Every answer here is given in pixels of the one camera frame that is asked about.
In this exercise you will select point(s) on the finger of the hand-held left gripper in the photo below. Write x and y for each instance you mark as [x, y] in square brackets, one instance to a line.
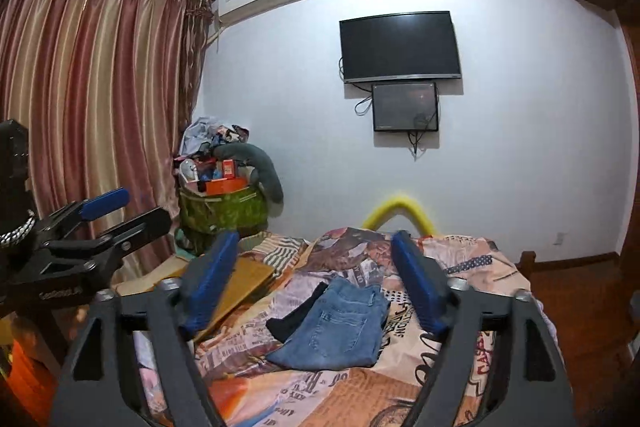
[107, 201]
[145, 224]

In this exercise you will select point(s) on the yellow foam tube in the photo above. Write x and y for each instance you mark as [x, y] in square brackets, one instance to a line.
[397, 202]

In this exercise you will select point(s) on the blue jeans pants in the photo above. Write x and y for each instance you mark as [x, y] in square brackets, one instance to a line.
[335, 327]

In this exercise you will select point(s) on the wooden board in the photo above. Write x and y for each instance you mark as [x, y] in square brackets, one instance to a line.
[245, 277]

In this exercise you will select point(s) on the printed blanket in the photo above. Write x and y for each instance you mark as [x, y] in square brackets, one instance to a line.
[350, 387]

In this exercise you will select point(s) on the green bag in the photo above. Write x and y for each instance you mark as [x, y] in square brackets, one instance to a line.
[220, 212]

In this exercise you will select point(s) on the pink striped curtain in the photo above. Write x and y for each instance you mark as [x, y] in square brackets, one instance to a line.
[100, 82]

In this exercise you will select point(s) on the grey neck pillow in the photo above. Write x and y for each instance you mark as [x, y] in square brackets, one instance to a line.
[270, 182]

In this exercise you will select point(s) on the orange box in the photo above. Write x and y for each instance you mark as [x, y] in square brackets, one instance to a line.
[227, 186]

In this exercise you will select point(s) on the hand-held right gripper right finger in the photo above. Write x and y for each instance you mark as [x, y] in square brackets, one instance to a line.
[420, 287]

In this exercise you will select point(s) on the white wall outlet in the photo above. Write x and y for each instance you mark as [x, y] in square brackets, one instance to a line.
[561, 238]

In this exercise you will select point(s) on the black folded pants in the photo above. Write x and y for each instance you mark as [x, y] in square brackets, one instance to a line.
[287, 324]

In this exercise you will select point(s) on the black wall television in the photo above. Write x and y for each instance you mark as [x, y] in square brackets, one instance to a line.
[400, 44]

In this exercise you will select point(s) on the small black wall monitor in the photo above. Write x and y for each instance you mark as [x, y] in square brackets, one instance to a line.
[405, 107]

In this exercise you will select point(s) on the pile of clothes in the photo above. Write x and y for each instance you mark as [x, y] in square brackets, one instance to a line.
[205, 134]

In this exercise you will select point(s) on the white cloth clutter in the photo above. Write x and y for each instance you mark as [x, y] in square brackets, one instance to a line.
[150, 372]

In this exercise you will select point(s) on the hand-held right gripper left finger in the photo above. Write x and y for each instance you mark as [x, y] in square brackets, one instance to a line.
[210, 277]

